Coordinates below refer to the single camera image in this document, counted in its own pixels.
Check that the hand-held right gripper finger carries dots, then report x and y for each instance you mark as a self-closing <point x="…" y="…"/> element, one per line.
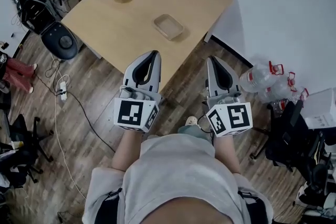
<point x="233" y="81"/>
<point x="211" y="84"/>

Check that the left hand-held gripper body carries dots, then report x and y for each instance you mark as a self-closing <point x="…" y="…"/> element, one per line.
<point x="128" y="112"/>

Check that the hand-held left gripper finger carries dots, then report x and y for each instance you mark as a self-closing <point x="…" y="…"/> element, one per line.
<point x="157" y="76"/>
<point x="130" y="76"/>

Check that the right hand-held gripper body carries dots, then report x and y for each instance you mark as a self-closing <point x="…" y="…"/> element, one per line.
<point x="237" y="116"/>

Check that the person's left forearm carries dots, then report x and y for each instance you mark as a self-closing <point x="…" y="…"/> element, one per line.
<point x="126" y="152"/>

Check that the person's right forearm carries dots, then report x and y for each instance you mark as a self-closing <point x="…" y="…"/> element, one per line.
<point x="227" y="154"/>

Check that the person's right beige shoe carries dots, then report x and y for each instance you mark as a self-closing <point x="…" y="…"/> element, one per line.
<point x="191" y="121"/>

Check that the person's grey-green trousers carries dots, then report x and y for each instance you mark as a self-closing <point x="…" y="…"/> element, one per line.
<point x="193" y="131"/>

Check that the white power strip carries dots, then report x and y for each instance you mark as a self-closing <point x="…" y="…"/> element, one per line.
<point x="63" y="90"/>

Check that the light wooden table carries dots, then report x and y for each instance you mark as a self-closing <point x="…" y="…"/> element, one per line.
<point x="147" y="8"/>

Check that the person's grey shirt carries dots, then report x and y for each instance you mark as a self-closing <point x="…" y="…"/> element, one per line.
<point x="178" y="168"/>

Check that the white cardboard box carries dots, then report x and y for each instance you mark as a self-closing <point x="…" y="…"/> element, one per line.
<point x="320" y="107"/>

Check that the person's face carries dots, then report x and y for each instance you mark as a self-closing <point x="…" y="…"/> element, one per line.
<point x="186" y="212"/>

